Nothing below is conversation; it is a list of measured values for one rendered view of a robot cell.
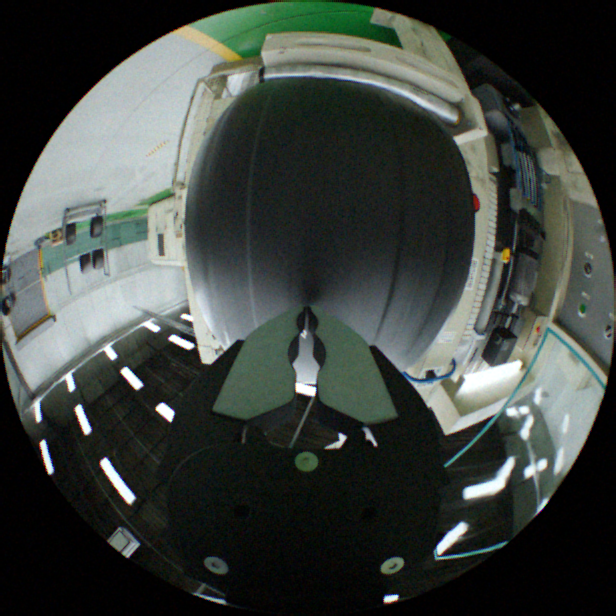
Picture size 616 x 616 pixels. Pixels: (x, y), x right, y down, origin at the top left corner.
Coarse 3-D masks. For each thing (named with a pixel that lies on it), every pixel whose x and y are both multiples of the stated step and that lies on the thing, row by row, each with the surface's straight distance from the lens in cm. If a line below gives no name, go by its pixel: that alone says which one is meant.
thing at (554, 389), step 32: (544, 352) 67; (576, 352) 64; (544, 384) 68; (576, 384) 66; (512, 416) 75; (544, 416) 70; (576, 416) 68; (480, 448) 86; (512, 448) 77; (544, 448) 73; (576, 448) 71; (480, 480) 89; (512, 480) 81; (544, 480) 76; (448, 512) 108; (480, 512) 95; (512, 512) 86; (448, 544) 116; (480, 544) 102
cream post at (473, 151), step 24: (408, 24) 98; (408, 48) 89; (432, 48) 82; (456, 72) 77; (480, 144) 58; (480, 168) 54; (480, 192) 51; (480, 216) 50; (480, 240) 50; (480, 264) 51; (456, 312) 50; (456, 336) 54; (432, 360) 54
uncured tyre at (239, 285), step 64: (256, 128) 16; (320, 128) 15; (384, 128) 17; (192, 192) 18; (256, 192) 13; (320, 192) 13; (384, 192) 14; (448, 192) 17; (192, 256) 18; (256, 256) 13; (320, 256) 13; (384, 256) 13; (448, 256) 16; (256, 320) 15; (384, 320) 16; (448, 320) 21
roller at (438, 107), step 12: (264, 72) 38; (276, 72) 37; (288, 72) 37; (300, 72) 37; (312, 72) 37; (324, 72) 37; (336, 72) 37; (348, 72) 37; (360, 72) 38; (372, 84) 38; (384, 84) 38; (396, 84) 39; (408, 84) 41; (408, 96) 39; (420, 96) 40; (432, 96) 42; (432, 108) 42; (444, 108) 42; (456, 108) 45; (444, 120) 45; (456, 120) 44
